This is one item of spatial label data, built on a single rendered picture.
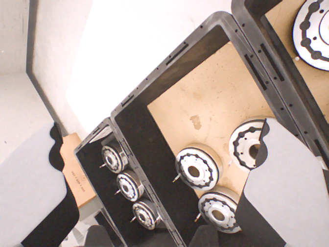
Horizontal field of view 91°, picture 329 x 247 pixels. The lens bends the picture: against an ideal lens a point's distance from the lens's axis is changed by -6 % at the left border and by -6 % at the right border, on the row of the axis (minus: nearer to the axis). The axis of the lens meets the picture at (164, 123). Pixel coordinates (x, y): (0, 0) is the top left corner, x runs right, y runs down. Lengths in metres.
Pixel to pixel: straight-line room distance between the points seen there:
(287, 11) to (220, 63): 0.12
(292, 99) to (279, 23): 0.14
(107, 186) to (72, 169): 2.26
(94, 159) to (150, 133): 0.30
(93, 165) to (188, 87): 0.45
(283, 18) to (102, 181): 0.64
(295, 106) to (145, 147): 0.30
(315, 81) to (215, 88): 0.15
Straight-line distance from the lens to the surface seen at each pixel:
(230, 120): 0.35
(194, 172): 0.41
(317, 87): 0.32
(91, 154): 0.67
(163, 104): 0.41
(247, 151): 0.32
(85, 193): 2.86
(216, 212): 0.45
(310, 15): 0.29
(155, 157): 0.41
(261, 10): 0.30
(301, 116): 0.22
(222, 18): 0.23
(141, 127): 0.42
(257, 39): 0.22
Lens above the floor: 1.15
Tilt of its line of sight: 48 degrees down
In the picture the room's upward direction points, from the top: 118 degrees counter-clockwise
